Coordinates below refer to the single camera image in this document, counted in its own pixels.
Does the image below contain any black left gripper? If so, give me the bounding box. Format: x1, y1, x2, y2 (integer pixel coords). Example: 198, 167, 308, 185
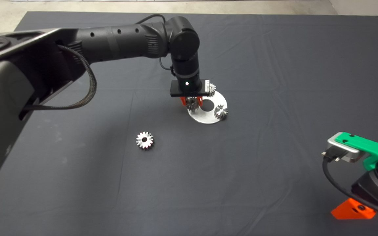
170, 78, 211, 107

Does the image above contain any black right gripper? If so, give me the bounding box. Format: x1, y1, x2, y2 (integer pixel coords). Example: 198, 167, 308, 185
331, 172, 378, 220

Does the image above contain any large steel gear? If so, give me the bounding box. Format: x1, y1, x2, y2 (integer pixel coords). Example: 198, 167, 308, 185
136, 131, 154, 150

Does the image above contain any round metal plate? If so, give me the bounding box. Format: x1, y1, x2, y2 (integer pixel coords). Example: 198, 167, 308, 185
187, 91, 228, 124

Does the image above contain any dark grey table cloth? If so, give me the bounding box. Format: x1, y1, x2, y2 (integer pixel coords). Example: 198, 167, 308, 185
0, 11, 378, 236

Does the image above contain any thin black left camera cable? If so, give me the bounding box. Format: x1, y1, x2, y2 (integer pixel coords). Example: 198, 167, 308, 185
136, 14, 176, 76

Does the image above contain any silver right camera box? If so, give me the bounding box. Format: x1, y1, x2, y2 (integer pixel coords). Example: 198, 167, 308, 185
327, 136, 362, 163

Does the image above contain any black right camera cable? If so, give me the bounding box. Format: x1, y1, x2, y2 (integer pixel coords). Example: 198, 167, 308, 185
322, 151, 378, 219

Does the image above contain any green right camera mount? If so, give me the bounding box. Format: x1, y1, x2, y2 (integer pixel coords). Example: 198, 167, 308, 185
335, 132, 378, 171

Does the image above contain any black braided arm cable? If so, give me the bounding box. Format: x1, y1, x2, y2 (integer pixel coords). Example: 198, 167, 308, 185
22, 44, 97, 110

